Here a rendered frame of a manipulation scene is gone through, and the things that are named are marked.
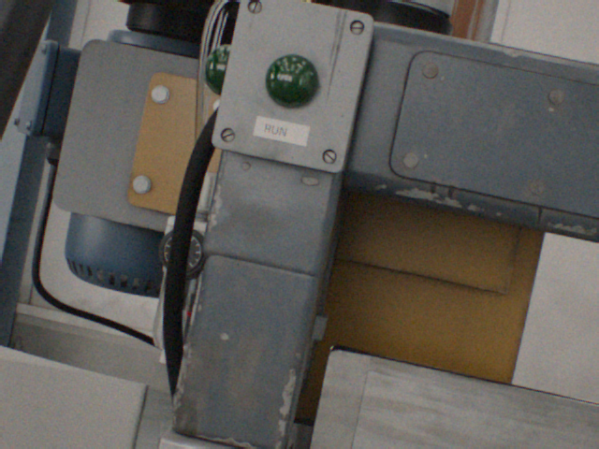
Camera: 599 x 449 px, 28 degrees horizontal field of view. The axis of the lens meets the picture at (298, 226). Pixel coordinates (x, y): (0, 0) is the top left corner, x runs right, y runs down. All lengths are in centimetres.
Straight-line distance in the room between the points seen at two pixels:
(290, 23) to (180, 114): 45
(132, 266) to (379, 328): 27
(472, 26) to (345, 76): 56
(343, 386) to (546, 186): 24
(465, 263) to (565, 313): 503
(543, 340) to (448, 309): 498
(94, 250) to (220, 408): 47
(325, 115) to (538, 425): 33
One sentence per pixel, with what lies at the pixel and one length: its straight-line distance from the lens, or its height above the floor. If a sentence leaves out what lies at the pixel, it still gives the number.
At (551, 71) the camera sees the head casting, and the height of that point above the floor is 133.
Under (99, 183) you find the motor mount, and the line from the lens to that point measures 114.
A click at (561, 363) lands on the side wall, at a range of 602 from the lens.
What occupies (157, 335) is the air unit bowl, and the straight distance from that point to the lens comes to 96.
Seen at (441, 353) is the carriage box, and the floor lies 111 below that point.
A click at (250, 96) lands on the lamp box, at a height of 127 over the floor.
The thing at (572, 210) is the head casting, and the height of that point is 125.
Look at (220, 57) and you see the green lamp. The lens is 69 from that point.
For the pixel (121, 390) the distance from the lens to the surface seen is 96.
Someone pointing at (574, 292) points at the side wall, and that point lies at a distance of 599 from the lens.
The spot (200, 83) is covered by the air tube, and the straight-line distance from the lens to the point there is 92.
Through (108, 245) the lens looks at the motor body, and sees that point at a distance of 117.
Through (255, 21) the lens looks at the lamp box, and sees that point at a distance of 68.
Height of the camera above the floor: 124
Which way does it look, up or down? 3 degrees down
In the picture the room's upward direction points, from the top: 12 degrees clockwise
